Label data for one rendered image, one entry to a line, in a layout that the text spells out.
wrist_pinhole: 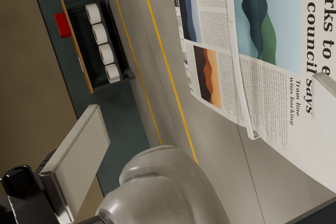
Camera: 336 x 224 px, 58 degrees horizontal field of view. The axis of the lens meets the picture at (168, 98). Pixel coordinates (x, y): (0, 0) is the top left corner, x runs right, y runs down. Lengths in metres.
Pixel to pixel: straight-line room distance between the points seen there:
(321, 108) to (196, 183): 0.37
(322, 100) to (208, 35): 0.28
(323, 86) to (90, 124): 0.13
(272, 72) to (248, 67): 0.04
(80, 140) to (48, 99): 6.54
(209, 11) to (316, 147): 0.22
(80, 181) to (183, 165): 0.38
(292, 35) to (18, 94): 6.57
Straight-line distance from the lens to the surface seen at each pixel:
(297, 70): 0.31
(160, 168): 0.51
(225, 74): 0.42
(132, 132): 6.86
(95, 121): 0.19
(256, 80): 0.37
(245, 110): 0.39
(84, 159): 0.17
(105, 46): 6.20
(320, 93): 0.18
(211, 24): 0.42
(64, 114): 6.71
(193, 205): 0.51
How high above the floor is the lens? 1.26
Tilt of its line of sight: 17 degrees down
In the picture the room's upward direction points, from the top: 109 degrees counter-clockwise
